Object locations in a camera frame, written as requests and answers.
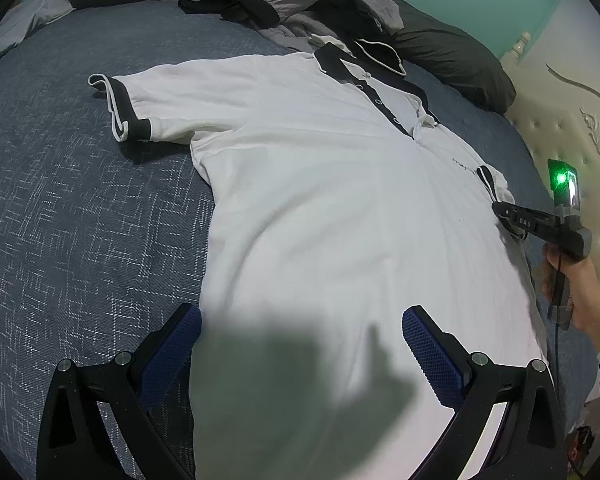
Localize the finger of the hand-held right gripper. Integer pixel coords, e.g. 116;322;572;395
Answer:
491;201;563;241

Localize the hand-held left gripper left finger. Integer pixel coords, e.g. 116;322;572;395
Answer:
36;302;203;480

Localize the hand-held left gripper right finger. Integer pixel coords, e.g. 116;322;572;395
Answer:
401;305;566;480

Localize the white polo shirt black collar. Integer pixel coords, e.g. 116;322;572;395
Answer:
88;42;548;480

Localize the person's right hand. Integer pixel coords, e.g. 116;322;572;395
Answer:
540;249;600;352

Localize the cream tufted headboard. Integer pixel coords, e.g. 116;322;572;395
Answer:
500;0;600;411

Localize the blue woven bedspread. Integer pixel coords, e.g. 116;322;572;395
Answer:
0;0;596;480

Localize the red floor clutter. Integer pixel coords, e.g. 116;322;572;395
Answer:
567;425;597;462

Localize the small white cloth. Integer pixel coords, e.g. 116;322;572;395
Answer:
307;32;353;54

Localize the lavender bed sheet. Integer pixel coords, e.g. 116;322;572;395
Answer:
0;0;76;58

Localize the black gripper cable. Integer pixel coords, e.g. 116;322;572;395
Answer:
549;255;583;480

